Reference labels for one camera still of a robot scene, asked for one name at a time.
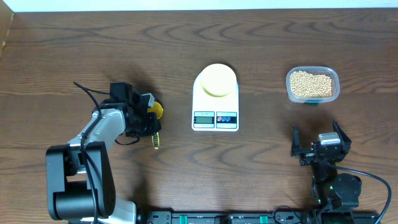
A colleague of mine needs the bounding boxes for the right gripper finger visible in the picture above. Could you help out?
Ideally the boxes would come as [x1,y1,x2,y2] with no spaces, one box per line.
[333,119,351,145]
[290,125,301,157]

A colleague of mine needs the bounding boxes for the yellow measuring scoop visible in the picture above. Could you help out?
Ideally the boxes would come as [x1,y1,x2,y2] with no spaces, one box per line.
[147,101,164,150]

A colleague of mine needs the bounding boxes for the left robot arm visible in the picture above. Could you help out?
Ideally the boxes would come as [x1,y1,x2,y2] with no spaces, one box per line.
[45,82,161,223]

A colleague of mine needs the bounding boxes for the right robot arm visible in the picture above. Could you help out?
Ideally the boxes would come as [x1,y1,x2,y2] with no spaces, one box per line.
[290,121,362,224]

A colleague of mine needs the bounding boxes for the white digital kitchen scale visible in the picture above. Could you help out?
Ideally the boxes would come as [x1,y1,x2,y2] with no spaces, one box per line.
[192,74,239,132]

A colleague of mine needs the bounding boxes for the pale yellow bowl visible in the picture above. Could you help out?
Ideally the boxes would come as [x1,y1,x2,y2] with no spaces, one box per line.
[200,63,238,97]

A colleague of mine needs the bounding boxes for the clear plastic container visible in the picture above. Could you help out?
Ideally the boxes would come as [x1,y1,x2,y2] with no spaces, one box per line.
[286,66,340,104]

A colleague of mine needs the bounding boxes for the soybeans in container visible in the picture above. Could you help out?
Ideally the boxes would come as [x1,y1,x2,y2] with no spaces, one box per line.
[290,71,332,98]

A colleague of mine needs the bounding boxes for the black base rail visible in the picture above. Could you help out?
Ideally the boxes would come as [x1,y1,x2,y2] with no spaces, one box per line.
[147,210,377,224]

